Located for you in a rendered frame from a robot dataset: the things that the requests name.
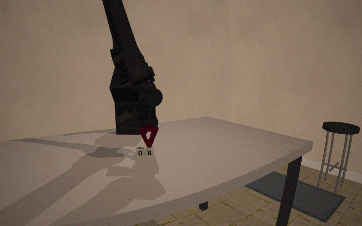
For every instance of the white calendar cube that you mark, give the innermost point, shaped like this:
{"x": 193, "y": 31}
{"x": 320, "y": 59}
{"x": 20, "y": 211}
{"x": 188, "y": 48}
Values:
{"x": 139, "y": 151}
{"x": 149, "y": 151}

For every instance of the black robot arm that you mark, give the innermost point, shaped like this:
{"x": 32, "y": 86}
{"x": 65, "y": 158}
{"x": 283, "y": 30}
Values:
{"x": 126, "y": 57}

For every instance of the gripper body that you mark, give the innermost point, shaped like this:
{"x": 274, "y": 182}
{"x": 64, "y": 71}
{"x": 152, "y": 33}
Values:
{"x": 152, "y": 119}

